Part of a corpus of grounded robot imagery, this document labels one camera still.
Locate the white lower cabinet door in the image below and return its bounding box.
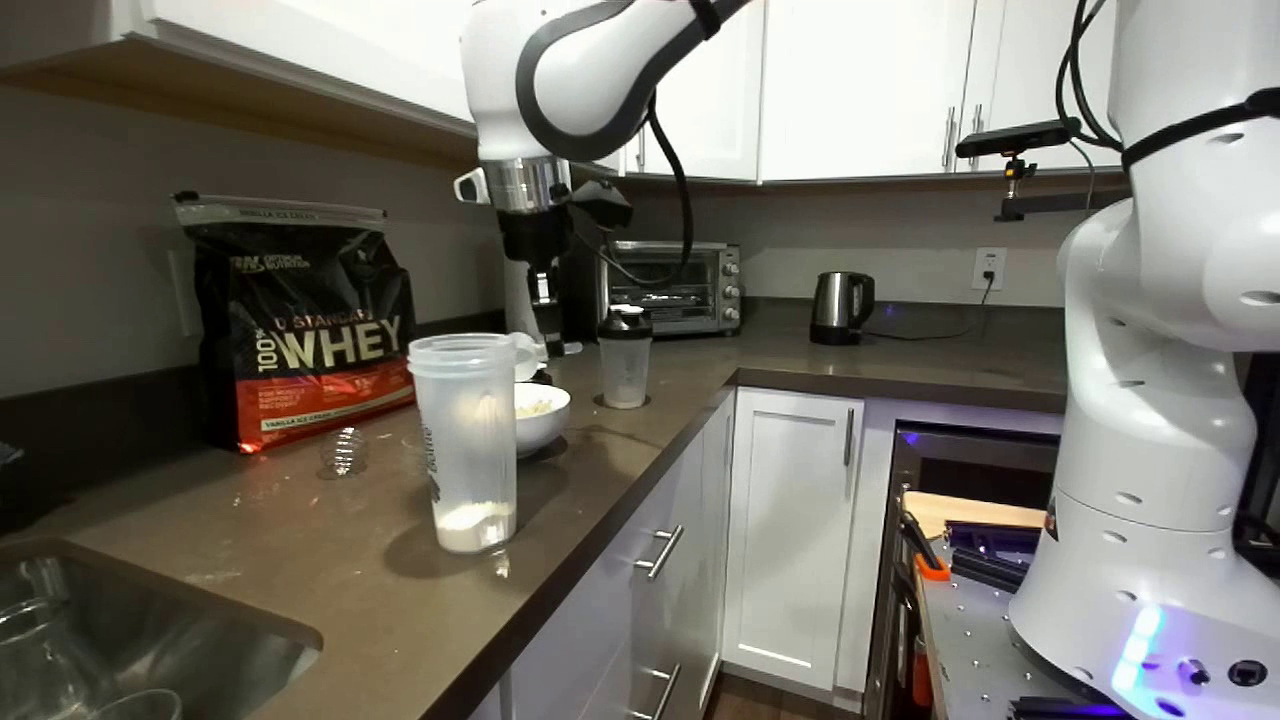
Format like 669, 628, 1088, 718
720, 385, 873, 699

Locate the silver toaster oven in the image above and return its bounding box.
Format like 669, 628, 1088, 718
598, 235, 748, 339

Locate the black tool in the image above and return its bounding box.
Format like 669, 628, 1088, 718
941, 516, 1048, 593

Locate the wooden board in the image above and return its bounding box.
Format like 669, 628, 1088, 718
902, 488, 1052, 544

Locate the large translucent shaker cup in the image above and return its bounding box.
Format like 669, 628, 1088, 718
403, 329, 523, 560

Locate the wire whisk ball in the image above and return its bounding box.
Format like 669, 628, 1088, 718
322, 425, 367, 479

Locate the white bowl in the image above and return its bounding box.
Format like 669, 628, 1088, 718
514, 381, 575, 466

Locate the white drawer bank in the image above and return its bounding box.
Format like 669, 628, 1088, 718
492, 394, 742, 720

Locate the grey robot mounting table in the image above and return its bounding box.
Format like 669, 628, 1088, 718
911, 567, 1280, 720

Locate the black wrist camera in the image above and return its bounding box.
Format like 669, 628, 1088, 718
565, 178, 639, 232

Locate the black camera on mount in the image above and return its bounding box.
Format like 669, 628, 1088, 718
954, 117, 1091, 223

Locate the black whey protein bag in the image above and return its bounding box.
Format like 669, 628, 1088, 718
172, 187, 420, 460

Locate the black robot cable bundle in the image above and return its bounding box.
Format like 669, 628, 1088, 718
1052, 0, 1134, 158

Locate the white cabinet door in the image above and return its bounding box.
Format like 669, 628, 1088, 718
720, 385, 873, 699
959, 0, 1123, 182
617, 0, 768, 184
755, 0, 982, 184

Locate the white upper cabinet door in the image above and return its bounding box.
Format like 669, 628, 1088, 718
755, 0, 982, 184
959, 0, 1123, 182
617, 0, 768, 184

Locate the steel electric kettle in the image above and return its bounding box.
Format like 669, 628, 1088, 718
808, 268, 879, 348

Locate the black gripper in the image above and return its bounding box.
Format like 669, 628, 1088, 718
498, 203, 575, 339

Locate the orange handled tool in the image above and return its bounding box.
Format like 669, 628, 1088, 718
898, 498, 959, 587

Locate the black kettle power cord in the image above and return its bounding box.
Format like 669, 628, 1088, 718
868, 273, 995, 346

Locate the stainless steel sink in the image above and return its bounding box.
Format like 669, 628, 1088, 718
0, 538, 327, 720

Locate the steel drawer handle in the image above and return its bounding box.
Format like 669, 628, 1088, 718
624, 661, 680, 720
632, 524, 688, 580

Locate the white wall outlet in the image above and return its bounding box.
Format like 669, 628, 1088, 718
972, 244, 1013, 291

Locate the small shaker cup black lid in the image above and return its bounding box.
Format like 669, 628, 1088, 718
592, 300, 657, 413

